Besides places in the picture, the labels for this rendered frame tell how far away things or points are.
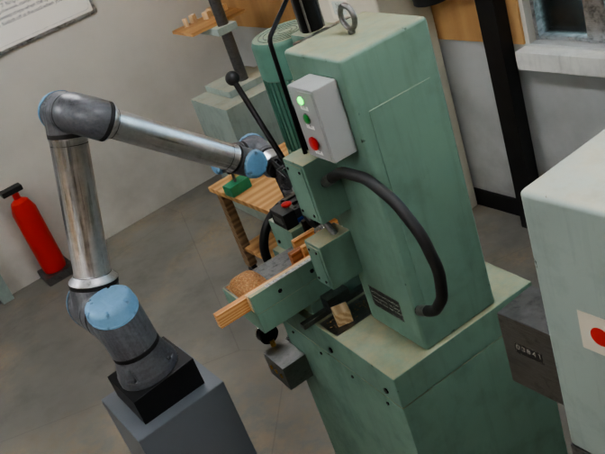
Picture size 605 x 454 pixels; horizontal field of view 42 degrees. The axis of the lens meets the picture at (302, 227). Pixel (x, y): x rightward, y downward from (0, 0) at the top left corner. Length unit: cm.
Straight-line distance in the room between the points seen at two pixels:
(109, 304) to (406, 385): 92
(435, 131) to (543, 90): 172
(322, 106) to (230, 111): 262
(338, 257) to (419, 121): 39
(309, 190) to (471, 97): 204
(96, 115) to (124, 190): 281
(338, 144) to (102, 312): 100
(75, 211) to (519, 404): 135
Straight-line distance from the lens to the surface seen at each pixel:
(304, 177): 171
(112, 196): 503
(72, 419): 366
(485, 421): 210
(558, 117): 339
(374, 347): 194
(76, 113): 227
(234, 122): 418
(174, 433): 245
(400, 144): 164
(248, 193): 357
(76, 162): 239
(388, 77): 160
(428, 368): 188
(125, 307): 232
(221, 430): 253
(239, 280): 211
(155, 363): 240
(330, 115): 157
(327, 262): 184
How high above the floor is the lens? 197
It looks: 27 degrees down
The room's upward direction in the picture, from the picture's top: 20 degrees counter-clockwise
